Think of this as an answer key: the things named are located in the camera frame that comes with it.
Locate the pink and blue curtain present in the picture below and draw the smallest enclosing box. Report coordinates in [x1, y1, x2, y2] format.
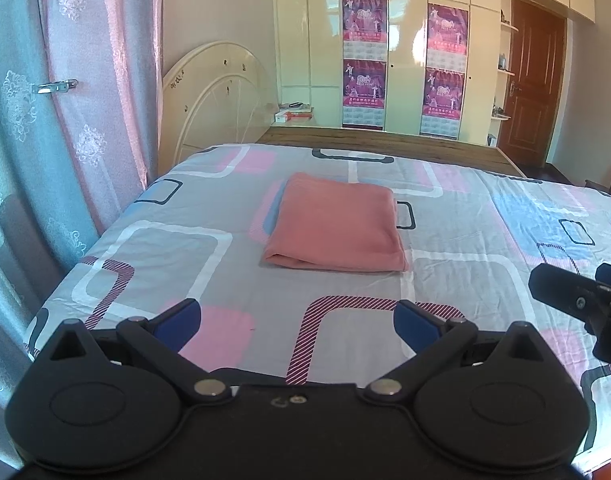
[0, 0, 163, 471]

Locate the brown wooden door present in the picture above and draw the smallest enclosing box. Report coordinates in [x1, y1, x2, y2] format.
[503, 0, 569, 171]

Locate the cream arched headboard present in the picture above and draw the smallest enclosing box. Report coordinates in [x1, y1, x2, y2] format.
[160, 40, 281, 168]

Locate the cream corner shelf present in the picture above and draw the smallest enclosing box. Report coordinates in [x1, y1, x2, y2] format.
[490, 7, 516, 123]

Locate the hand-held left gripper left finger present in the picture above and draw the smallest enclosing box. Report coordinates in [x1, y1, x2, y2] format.
[42, 298, 234, 406]

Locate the pink sweater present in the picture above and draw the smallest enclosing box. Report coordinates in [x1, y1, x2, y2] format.
[260, 172, 410, 273]

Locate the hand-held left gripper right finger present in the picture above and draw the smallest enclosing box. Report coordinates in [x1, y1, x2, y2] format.
[363, 300, 551, 405]

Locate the wooden bed frame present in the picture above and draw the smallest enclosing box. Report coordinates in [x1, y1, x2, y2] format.
[255, 126, 526, 178]

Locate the orange and white box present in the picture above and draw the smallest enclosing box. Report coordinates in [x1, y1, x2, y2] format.
[272, 102, 315, 123]

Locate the purple wall poster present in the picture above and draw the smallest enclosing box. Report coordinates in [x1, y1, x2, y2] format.
[343, 0, 389, 61]
[419, 67, 466, 139]
[426, 2, 470, 70]
[343, 59, 387, 128]

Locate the patterned bedsheet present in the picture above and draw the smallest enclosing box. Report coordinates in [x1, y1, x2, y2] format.
[22, 142, 611, 471]

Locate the cream wardrobe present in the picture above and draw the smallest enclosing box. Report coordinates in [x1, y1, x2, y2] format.
[272, 0, 596, 141]

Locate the metal curtain holdback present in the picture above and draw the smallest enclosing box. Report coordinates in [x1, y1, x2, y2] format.
[32, 79, 79, 95]

